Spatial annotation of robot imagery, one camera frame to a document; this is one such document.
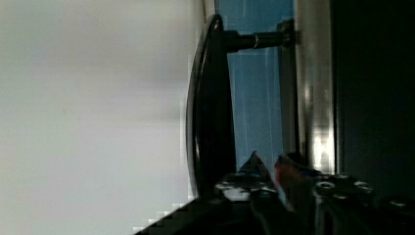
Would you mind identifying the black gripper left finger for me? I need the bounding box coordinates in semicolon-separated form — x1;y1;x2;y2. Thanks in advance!
134;153;293;235

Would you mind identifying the black toaster oven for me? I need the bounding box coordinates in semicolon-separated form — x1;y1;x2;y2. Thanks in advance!
294;0;415;197

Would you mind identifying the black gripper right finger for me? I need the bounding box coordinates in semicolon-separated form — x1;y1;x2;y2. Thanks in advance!
274;154;376;235

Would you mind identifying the blue glass oven door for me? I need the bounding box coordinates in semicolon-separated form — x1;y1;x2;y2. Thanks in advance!
185;0;296;198

